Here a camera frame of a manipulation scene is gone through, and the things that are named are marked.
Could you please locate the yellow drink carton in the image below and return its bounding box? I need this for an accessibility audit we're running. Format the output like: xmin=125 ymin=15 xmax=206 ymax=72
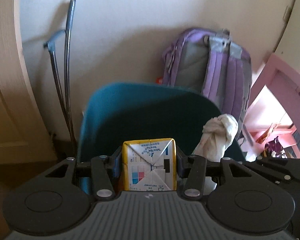
xmin=122 ymin=138 xmax=177 ymax=192

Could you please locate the white tissue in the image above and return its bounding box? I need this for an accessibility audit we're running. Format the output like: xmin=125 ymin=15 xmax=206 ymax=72
xmin=191 ymin=113 xmax=239 ymax=190

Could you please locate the teal deer trash bin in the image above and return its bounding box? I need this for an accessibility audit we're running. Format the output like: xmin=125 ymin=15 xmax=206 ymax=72
xmin=78 ymin=81 xmax=246 ymax=196

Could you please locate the dark full waste bin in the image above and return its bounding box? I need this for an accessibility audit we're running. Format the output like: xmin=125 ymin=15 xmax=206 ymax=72
xmin=263 ymin=136 xmax=287 ymax=159

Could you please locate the beige wooden door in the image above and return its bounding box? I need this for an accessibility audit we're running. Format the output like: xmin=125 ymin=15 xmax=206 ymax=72
xmin=0 ymin=0 xmax=56 ymax=164

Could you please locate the purple grey backpack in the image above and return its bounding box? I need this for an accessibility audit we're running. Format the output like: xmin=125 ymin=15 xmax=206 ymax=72
xmin=162 ymin=28 xmax=252 ymax=139

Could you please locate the pink wooden desk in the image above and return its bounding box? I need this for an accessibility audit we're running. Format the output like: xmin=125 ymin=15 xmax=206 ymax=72
xmin=242 ymin=54 xmax=300 ymax=161

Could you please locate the white bookshelf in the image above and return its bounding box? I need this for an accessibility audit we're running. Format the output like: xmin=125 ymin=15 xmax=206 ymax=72
xmin=275 ymin=0 xmax=300 ymax=73

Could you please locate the metal folding cart handle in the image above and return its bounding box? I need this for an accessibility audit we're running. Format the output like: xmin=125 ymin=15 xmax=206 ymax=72
xmin=43 ymin=0 xmax=77 ymax=151

